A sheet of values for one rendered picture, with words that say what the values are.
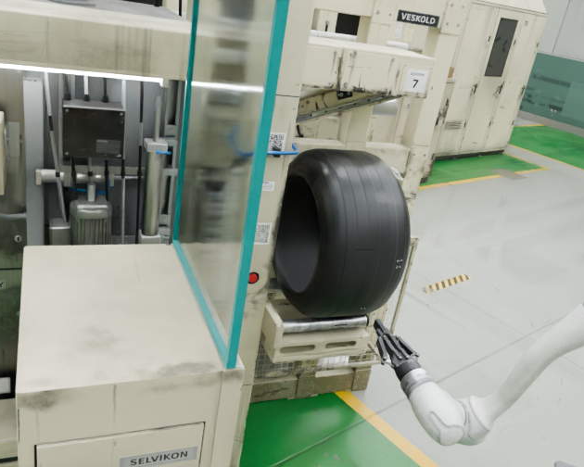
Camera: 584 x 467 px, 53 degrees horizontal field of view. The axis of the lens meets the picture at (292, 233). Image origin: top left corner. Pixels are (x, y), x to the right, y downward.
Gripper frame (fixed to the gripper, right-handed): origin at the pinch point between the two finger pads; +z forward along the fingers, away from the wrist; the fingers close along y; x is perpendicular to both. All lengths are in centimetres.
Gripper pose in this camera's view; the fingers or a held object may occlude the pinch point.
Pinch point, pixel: (380, 329)
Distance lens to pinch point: 185.5
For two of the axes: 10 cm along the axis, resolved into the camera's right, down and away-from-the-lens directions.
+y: -9.2, 0.1, -3.9
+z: -3.3, -5.5, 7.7
